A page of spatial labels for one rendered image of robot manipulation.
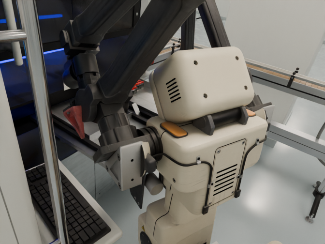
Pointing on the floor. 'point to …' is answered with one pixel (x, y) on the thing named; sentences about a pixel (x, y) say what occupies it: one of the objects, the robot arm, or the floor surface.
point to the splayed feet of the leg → (315, 203)
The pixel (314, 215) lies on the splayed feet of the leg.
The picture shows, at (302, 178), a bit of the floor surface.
